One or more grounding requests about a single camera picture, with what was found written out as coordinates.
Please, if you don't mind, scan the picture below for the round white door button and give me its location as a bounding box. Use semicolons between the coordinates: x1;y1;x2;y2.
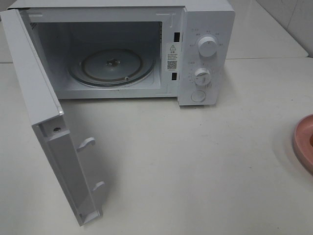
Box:
191;91;206;102

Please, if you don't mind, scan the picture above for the white microwave knob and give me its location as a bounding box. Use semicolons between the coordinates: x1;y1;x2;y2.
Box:
198;35;217;57
194;68;212;86

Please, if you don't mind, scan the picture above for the white microwave door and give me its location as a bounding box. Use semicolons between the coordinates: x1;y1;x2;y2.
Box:
0;9;104;225

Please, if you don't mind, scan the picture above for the pink round plate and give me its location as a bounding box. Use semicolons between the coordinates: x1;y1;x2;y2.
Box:
293;114;313;175

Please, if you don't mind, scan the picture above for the white microwave oven body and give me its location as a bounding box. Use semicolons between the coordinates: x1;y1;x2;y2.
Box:
7;0;235;106

